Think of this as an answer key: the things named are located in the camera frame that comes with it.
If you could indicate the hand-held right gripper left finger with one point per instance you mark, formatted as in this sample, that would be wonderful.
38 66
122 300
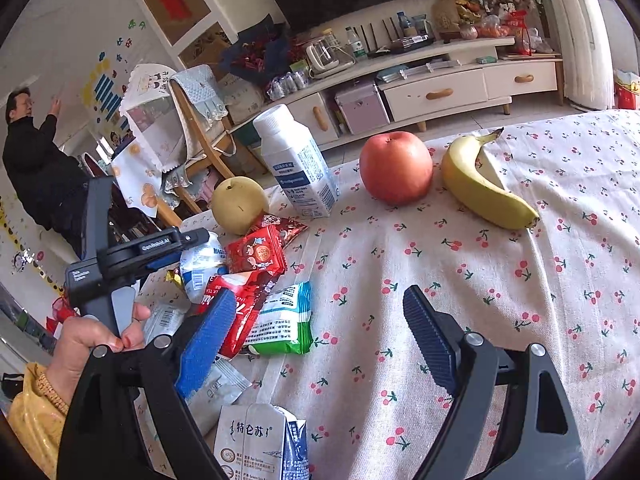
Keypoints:
207 345

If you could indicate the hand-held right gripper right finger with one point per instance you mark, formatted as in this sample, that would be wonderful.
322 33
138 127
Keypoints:
430 335

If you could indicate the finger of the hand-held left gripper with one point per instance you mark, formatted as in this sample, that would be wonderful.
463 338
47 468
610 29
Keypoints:
160 262
192 238

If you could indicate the white blue snack packet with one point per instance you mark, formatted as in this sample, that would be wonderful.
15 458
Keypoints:
200 270

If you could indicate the white crimped packet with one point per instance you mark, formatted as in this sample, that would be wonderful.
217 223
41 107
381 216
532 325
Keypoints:
225 385

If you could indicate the white barcode wrapper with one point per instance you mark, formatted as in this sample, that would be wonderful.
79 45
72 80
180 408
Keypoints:
165 322

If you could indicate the large red snack packet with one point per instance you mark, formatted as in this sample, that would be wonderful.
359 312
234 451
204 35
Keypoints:
247 305

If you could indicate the small red cartoon snack packet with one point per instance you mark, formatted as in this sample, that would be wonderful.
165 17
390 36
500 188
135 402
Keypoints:
255 255

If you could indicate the green white snack packet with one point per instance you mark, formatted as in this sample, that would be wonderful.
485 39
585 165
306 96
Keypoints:
282 320

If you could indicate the red crinkled snack wrapper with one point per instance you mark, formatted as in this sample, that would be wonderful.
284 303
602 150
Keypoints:
287 227

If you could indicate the white blue milk carton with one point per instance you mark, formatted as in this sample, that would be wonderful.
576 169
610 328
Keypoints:
255 445

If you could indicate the person's left forearm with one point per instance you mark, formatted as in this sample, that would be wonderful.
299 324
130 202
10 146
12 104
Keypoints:
30 425

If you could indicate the person's left hand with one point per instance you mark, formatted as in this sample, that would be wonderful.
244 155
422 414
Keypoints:
85 342

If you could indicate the small gold candy wrapper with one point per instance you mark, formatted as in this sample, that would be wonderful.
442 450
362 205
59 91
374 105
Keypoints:
175 277

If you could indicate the dark wooden chair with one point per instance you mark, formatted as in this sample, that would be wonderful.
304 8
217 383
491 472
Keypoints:
125 210

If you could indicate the yellow pear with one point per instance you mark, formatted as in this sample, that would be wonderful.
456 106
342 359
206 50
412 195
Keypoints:
239 205

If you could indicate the cherry print tablecloth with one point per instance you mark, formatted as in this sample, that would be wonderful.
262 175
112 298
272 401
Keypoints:
450 270

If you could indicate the red gift box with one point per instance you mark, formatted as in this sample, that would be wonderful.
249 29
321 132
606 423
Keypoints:
62 312

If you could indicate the orange print white cloth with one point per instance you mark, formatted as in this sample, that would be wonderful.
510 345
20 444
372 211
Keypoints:
137 175

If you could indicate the light wooden chair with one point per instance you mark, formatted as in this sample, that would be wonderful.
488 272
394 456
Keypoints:
200 130

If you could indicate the white milk bottle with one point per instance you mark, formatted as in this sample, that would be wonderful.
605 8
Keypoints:
297 170

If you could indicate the blue lace cloth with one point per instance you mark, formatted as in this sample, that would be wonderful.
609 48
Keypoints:
200 90

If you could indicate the beige cardboard box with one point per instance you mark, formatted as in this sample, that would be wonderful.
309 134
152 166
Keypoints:
242 97

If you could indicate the yellow banana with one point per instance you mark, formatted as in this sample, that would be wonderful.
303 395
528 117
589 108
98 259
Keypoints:
475 190

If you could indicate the white lace cloth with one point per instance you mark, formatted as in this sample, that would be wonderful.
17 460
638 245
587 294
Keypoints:
147 85

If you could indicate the red apple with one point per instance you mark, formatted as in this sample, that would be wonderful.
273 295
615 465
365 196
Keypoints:
396 167

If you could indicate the pack of small bottles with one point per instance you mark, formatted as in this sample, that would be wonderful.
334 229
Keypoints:
287 85

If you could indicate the dark blue flower bouquet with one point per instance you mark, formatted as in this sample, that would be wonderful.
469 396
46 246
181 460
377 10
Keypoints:
255 57

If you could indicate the pale purple storage box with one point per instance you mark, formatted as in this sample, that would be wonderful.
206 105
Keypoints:
361 107

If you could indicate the glass kettle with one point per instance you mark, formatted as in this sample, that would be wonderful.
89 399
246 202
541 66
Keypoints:
322 55

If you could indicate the white television cabinet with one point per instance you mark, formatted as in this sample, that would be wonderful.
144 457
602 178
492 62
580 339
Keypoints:
440 92

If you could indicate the clear water bottle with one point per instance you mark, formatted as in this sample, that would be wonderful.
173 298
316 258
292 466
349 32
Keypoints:
356 44

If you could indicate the black tray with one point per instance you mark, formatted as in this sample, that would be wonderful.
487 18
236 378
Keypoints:
400 45

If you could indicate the bag of oranges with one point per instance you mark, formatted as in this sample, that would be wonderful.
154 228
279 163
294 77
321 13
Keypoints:
487 27

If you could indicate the red gift bag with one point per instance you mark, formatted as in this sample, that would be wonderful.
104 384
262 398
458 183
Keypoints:
520 32

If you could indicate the white curtain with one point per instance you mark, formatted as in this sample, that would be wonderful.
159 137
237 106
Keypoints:
580 35

